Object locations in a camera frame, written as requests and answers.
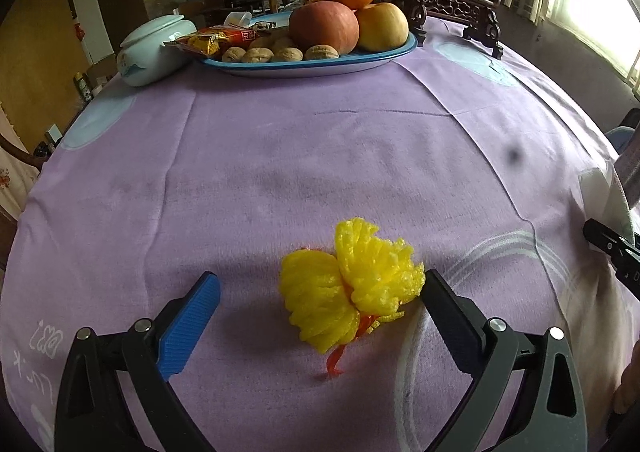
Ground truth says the purple tablecloth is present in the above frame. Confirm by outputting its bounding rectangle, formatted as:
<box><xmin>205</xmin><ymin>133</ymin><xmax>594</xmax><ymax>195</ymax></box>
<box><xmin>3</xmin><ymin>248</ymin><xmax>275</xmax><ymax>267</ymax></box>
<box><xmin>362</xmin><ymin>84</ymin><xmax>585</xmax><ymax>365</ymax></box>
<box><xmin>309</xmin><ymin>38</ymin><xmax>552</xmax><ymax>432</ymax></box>
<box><xmin>1</xmin><ymin>20</ymin><xmax>639</xmax><ymax>451</ymax></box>

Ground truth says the yellow apple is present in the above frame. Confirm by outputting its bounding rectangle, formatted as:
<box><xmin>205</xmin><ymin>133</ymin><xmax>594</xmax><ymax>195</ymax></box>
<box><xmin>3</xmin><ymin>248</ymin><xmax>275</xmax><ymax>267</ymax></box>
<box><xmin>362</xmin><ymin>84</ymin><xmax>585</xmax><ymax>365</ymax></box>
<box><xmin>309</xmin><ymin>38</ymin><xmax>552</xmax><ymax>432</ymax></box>
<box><xmin>355</xmin><ymin>2</ymin><xmax>409</xmax><ymax>52</ymax></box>

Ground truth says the blue oval fruit plate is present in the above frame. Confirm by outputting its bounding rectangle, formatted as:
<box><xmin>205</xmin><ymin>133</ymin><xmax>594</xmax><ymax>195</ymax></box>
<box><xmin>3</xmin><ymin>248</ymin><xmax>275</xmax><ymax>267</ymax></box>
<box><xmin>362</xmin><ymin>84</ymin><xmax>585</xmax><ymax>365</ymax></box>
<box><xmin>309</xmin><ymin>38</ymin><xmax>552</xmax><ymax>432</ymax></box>
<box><xmin>200</xmin><ymin>33</ymin><xmax>418</xmax><ymax>78</ymax></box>

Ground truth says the yellow foam fruit net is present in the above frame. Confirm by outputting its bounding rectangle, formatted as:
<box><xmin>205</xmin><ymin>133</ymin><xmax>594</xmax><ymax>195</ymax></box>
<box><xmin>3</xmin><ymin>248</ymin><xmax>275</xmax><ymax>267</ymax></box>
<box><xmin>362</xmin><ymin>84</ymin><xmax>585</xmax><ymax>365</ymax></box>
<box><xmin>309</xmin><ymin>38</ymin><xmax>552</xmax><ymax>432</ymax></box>
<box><xmin>279</xmin><ymin>217</ymin><xmax>425</xmax><ymax>377</ymax></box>

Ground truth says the white ceramic lidded jar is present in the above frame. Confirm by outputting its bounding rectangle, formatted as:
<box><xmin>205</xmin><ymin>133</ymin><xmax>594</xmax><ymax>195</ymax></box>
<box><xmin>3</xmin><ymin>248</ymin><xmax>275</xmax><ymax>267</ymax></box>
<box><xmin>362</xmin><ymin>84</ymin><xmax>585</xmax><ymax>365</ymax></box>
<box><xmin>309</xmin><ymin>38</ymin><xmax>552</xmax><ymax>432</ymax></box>
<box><xmin>116</xmin><ymin>14</ymin><xmax>196</xmax><ymax>87</ymax></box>

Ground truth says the red snack packet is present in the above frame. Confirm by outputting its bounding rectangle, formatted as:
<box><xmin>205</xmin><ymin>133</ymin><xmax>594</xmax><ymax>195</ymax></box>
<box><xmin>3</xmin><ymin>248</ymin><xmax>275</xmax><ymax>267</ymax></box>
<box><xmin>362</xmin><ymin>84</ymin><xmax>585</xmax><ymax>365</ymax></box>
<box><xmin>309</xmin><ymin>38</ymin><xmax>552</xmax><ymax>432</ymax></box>
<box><xmin>165</xmin><ymin>26</ymin><xmax>258</xmax><ymax>59</ymax></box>

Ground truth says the red apple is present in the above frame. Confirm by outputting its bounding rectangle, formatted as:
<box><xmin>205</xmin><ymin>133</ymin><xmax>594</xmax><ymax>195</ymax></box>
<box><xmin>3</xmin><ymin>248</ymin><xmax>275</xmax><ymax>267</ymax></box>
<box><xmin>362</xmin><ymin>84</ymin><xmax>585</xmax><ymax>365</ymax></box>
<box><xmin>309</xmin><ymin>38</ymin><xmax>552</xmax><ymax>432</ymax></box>
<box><xmin>288</xmin><ymin>0</ymin><xmax>360</xmax><ymax>54</ymax></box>

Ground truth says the walnut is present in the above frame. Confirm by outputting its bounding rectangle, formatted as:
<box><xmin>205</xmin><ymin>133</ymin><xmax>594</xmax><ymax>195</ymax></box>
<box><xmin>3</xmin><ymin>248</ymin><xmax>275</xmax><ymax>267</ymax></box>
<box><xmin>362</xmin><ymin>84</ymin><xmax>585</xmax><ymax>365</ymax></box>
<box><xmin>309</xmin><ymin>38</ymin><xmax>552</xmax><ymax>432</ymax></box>
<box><xmin>305</xmin><ymin>45</ymin><xmax>340</xmax><ymax>60</ymax></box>
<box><xmin>221</xmin><ymin>46</ymin><xmax>246</xmax><ymax>63</ymax></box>
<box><xmin>271</xmin><ymin>47</ymin><xmax>304</xmax><ymax>62</ymax></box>
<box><xmin>242</xmin><ymin>47</ymin><xmax>273</xmax><ymax>63</ymax></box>

